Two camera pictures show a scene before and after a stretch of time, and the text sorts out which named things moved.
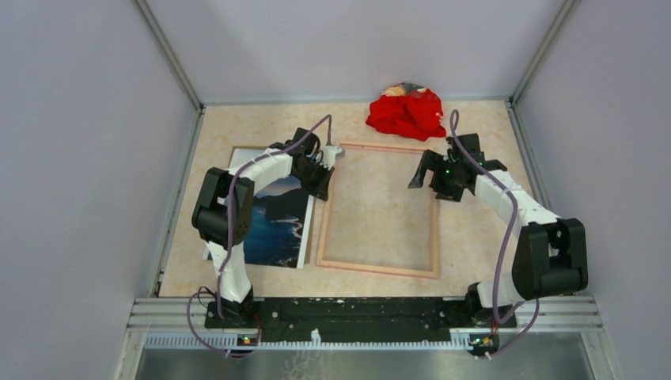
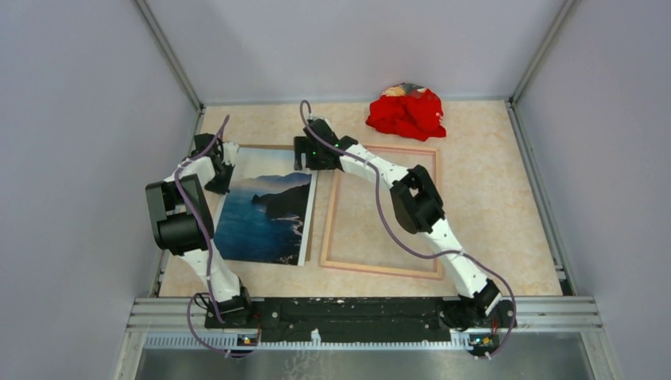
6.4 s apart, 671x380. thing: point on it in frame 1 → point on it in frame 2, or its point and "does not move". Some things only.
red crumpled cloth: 407,109 does not move
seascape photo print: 281,218 does not move
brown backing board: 313,201 does not move
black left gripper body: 311,176 → 221,182
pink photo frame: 382,270 does not move
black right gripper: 436,161 → 302,146
